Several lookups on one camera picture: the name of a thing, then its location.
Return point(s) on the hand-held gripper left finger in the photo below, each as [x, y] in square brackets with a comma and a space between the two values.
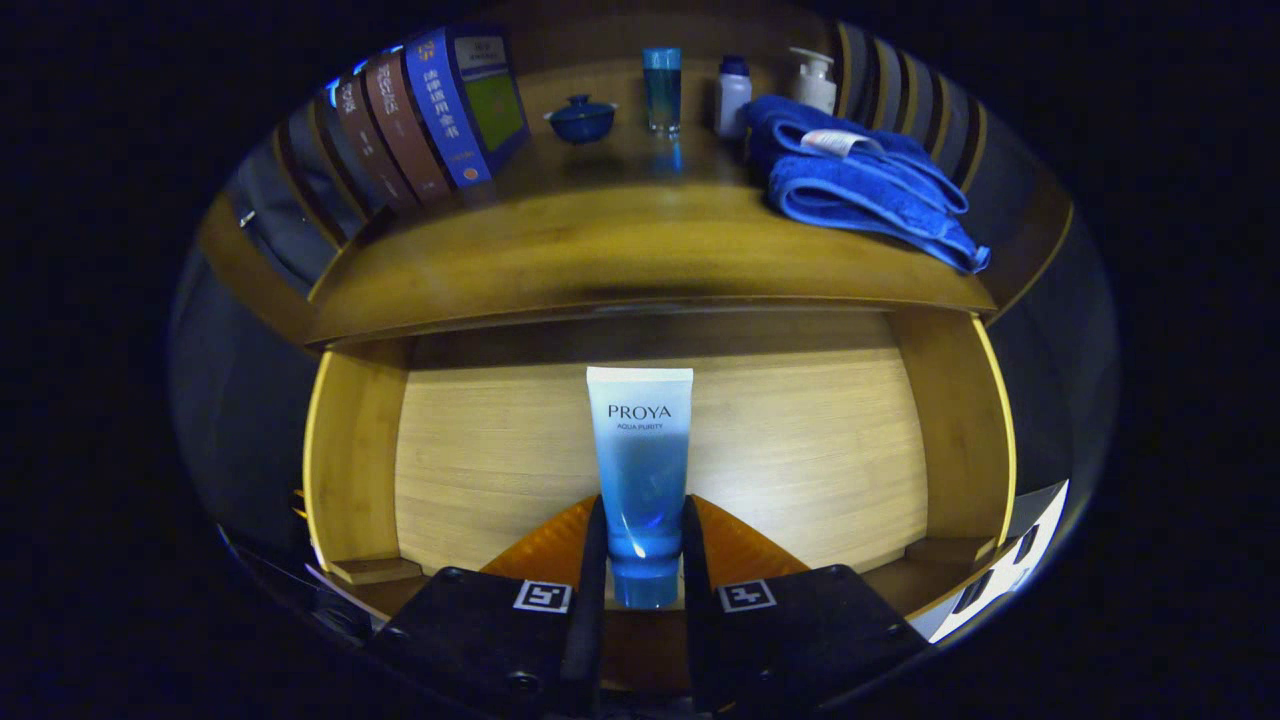
[595, 570]

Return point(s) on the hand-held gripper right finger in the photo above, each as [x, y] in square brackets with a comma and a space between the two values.
[693, 570]

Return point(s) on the blue cosmetic tube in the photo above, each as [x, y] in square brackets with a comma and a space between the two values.
[640, 450]

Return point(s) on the wooden drawer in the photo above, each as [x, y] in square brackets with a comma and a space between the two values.
[800, 450]

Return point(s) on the wooden countertop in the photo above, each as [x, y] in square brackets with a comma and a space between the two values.
[600, 250]

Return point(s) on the wooden cabinet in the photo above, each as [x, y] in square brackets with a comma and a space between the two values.
[1030, 250]

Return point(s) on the blue folded towel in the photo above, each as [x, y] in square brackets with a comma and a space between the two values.
[850, 190]

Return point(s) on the dark blue lidded teacup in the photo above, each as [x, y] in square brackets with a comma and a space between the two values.
[581, 122]

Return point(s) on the white bottle blue cap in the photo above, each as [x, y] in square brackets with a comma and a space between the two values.
[732, 100]

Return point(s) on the teal glass bottle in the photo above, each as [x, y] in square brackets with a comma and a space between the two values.
[662, 95]

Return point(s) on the dark brown book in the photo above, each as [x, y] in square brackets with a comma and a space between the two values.
[370, 150]

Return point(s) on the reddish brown book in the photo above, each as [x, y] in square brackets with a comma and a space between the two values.
[405, 130]

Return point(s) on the blue book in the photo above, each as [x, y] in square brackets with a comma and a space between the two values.
[460, 110]

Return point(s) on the white pump bottle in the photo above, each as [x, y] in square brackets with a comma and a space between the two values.
[815, 88]

